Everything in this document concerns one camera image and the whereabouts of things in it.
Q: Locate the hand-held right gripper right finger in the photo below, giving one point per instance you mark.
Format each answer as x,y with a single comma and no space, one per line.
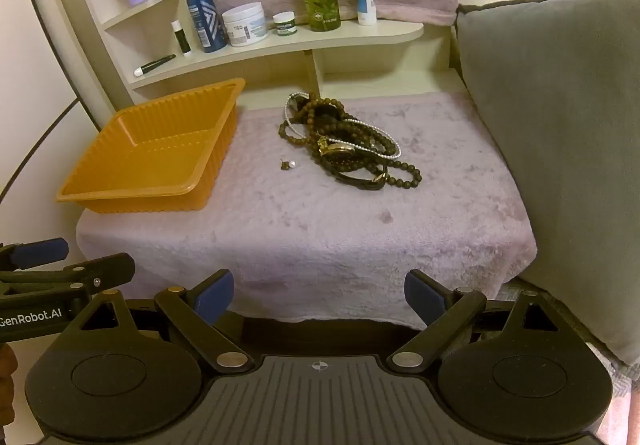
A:
425,295

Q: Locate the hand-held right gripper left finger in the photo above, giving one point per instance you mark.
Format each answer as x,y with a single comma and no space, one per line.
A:
215,295

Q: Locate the small green-label jar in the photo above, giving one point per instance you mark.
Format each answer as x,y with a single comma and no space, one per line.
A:
285,25

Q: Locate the cream wooden shelf unit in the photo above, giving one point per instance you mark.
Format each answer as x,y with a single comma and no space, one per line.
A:
280,47

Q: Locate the orange plastic tray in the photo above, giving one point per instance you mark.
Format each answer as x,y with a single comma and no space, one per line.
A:
150,160

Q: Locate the blue spray bottle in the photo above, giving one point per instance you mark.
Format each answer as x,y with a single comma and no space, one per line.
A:
205,20

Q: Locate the light patterned cloth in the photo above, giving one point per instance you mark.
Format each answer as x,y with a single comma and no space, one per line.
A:
622,405

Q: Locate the grey cushion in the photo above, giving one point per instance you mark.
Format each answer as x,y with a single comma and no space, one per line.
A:
560,125

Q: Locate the white jar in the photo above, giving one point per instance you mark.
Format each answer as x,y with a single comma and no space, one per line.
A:
245,25

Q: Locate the black pencil white cap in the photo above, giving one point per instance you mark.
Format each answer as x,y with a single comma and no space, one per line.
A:
157,63

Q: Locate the person's left hand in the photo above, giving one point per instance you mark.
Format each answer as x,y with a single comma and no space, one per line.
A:
6,367

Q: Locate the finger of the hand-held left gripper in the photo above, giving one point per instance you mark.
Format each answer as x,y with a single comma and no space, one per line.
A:
40,251
100,267

